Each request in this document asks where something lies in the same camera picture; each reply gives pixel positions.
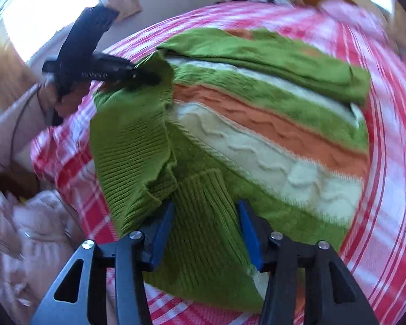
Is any red white plaid bedspread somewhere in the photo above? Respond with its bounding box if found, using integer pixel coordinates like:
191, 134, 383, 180
31, 2, 406, 324

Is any beige sleeve left forearm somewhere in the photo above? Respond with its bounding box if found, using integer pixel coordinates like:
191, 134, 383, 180
0, 83, 47, 173

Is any person left hand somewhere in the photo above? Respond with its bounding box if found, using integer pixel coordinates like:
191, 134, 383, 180
37, 79, 91, 125

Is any black thin cable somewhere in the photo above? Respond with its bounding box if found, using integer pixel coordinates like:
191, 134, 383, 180
8, 82, 60, 170

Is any green striped knit sweater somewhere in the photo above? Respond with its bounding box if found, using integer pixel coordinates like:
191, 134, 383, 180
89, 28, 371, 313

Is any beige quilted jacket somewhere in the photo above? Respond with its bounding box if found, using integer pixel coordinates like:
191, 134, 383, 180
0, 191, 84, 324

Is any bright window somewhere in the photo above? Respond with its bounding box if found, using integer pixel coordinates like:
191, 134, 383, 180
3, 0, 99, 62

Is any pink pillow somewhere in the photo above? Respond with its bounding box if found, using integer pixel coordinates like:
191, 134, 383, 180
317, 0, 387, 41

